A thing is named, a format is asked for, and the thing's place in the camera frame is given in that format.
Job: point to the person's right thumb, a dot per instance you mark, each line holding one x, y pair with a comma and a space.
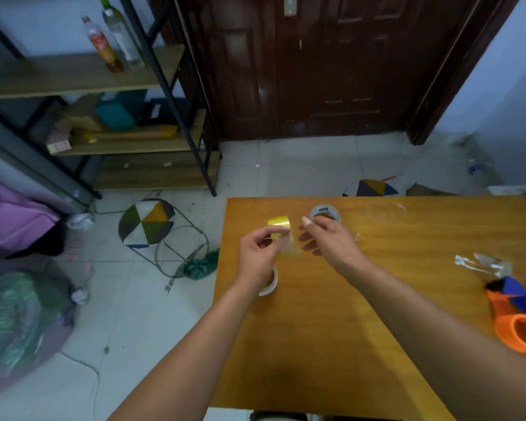
309, 235

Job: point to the small blue floor item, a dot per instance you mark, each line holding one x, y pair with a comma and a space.
475, 169

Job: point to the pink cloth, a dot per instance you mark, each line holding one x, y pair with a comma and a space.
13, 219

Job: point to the long yellow box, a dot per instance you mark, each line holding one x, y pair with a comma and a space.
133, 134

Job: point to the orange and blue tape dispenser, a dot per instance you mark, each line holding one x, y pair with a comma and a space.
515, 315

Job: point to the teal box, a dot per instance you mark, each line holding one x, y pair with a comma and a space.
116, 114

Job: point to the grey metal bed rail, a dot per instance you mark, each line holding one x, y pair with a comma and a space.
30, 170

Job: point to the white tape roll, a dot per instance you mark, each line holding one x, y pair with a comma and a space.
271, 282

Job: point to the flat cardboard scrap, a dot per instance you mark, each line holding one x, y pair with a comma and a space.
425, 190

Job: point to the metal door lock plate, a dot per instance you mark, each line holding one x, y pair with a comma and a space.
290, 4

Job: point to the crumpled white tissue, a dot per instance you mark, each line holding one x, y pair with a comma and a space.
79, 221
79, 296

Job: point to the black metal wooden shelf rack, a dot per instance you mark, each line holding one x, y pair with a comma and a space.
83, 74

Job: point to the small pink box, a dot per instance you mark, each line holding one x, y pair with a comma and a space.
58, 143

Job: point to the green cloth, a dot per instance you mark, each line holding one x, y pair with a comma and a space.
201, 265

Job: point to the brown cardboard piece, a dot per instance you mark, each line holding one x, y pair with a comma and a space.
78, 113

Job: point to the person's left forearm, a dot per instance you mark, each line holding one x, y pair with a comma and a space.
193, 359

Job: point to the dark brown wooden door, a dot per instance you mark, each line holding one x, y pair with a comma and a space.
315, 65

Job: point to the person's left thumb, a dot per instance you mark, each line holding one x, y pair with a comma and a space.
273, 249

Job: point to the yellow tape roll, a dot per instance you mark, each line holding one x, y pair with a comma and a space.
278, 222

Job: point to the crumpled clear tape piece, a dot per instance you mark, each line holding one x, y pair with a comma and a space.
486, 263

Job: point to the clear tape roll dark label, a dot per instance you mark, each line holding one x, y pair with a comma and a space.
325, 211

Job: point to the person's right hand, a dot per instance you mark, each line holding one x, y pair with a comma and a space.
337, 247

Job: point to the red label drink bottle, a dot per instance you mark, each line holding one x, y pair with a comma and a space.
101, 45

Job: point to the black box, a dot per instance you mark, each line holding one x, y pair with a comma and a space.
164, 111

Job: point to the clear bottle green cap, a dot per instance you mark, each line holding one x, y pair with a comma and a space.
122, 34

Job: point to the person's left hand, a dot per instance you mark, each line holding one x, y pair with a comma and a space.
254, 263

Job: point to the clear plastic bag of clothes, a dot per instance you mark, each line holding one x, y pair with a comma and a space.
19, 324

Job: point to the person's right forearm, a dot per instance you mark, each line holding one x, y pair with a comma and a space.
438, 346

